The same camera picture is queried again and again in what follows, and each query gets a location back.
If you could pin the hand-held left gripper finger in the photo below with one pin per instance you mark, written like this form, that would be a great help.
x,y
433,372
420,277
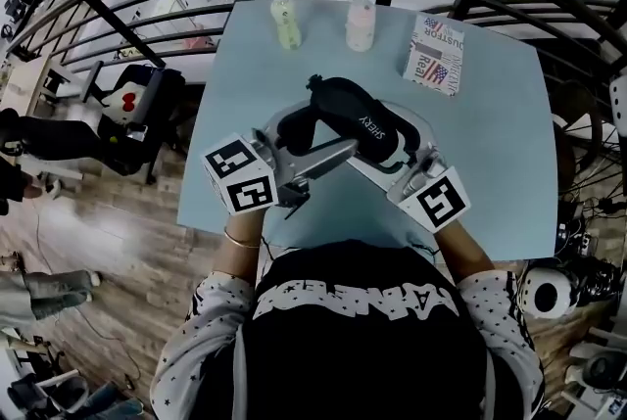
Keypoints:
x,y
318,161
294,129

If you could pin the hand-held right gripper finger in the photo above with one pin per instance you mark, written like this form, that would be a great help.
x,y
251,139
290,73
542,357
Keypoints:
x,y
414,134
379,180

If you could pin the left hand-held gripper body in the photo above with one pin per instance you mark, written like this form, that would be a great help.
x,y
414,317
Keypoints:
x,y
245,178

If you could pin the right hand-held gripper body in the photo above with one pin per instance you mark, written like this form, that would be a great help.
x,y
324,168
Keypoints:
x,y
436,202

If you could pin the black glasses case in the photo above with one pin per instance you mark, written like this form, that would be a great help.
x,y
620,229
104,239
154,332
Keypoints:
x,y
352,109

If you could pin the person's right forearm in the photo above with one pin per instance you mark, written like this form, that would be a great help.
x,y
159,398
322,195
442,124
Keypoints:
x,y
463,251

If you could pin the person's left forearm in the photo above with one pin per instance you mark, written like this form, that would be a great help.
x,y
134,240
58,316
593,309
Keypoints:
x,y
237,256

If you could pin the newspaper print box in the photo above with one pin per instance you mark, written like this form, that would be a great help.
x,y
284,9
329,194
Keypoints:
x,y
433,56

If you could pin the black chair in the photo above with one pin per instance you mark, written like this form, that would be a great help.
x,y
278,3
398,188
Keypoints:
x,y
166,114

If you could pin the pale green plastic bottle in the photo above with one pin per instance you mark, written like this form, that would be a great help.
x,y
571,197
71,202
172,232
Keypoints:
x,y
288,26

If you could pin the pale pink plastic bottle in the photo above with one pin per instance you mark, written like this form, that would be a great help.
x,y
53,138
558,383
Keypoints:
x,y
360,29

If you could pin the white round device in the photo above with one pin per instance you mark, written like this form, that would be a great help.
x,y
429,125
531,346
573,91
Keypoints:
x,y
544,275

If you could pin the white cushion with red bow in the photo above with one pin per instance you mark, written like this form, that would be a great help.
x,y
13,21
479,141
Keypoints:
x,y
113,101

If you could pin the person's black printed shirt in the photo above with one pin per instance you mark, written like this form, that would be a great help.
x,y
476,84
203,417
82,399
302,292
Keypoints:
x,y
362,349

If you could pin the light wooden side table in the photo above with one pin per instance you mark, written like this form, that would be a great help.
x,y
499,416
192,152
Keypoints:
x,y
29,80

